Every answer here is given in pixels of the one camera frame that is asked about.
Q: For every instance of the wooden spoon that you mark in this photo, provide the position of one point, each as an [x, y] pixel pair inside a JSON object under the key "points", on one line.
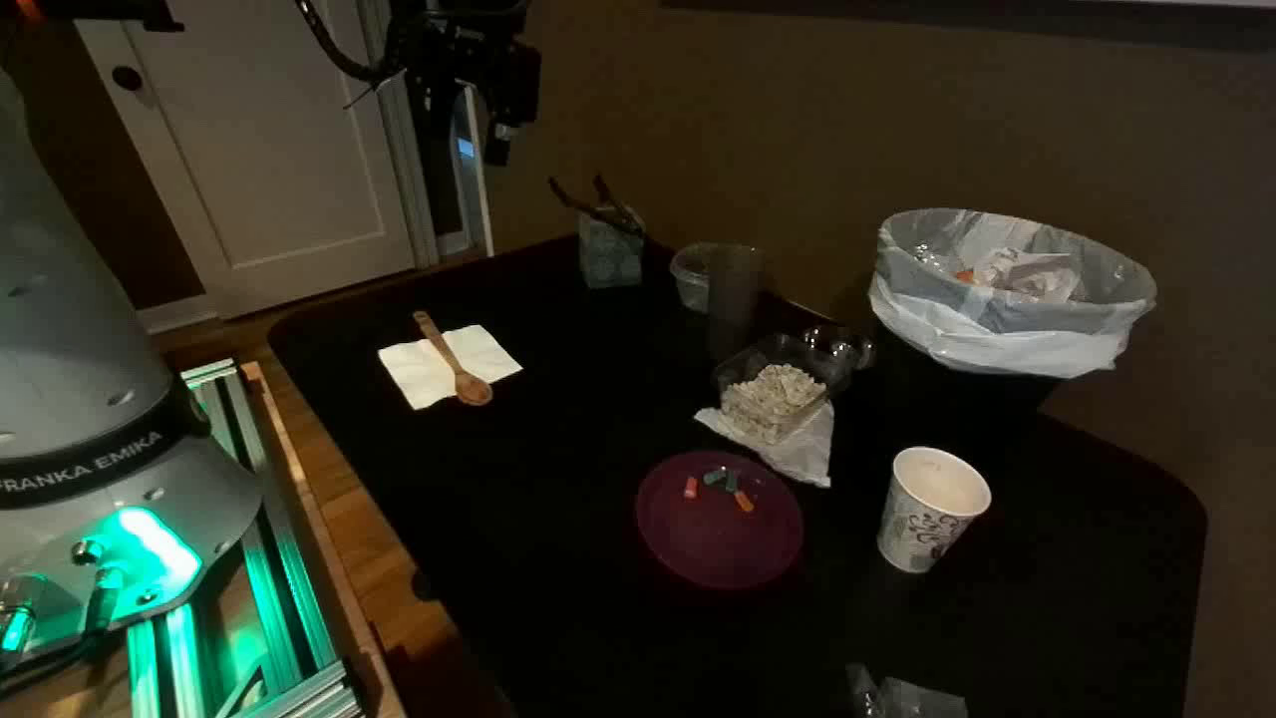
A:
{"points": [[457, 361]]}

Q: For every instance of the clear container with seeds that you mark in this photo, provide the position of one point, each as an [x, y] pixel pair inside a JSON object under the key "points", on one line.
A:
{"points": [[770, 395]]}

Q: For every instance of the patterned paper cup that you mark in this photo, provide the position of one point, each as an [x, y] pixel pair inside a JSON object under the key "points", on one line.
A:
{"points": [[925, 512]]}

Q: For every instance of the white napkin under container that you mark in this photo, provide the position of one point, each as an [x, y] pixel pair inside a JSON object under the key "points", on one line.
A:
{"points": [[798, 451]]}

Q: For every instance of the black door knob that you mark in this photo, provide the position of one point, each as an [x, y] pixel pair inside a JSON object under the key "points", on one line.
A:
{"points": [[126, 78]]}

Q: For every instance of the red bowl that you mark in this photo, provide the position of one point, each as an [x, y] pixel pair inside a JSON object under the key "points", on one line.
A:
{"points": [[719, 523]]}

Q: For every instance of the white square napkin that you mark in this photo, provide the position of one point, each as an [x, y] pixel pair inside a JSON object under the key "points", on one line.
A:
{"points": [[443, 361]]}

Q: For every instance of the metal tongs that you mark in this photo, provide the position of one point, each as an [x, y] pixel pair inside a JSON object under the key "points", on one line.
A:
{"points": [[598, 200]]}

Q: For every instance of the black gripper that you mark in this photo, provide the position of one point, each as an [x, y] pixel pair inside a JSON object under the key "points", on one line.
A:
{"points": [[479, 72]]}

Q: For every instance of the aluminium frame rails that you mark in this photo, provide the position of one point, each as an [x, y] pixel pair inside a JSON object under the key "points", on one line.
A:
{"points": [[265, 574]]}

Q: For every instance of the crinkled plastic wrapper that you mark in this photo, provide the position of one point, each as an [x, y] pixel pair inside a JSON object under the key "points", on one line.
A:
{"points": [[904, 697]]}

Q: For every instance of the grey Franka robot arm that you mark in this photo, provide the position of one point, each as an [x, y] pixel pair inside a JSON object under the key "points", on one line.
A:
{"points": [[80, 402]]}

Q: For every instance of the dark tall cup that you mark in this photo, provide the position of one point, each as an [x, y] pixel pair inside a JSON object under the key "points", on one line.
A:
{"points": [[733, 296]]}

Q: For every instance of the metal bowl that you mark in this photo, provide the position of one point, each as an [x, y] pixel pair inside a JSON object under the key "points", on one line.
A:
{"points": [[810, 354]]}

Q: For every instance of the clear empty plastic tub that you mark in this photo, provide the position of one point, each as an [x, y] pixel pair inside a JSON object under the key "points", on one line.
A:
{"points": [[690, 278]]}

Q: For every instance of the white door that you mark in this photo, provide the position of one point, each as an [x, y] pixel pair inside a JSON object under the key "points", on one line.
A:
{"points": [[265, 145]]}

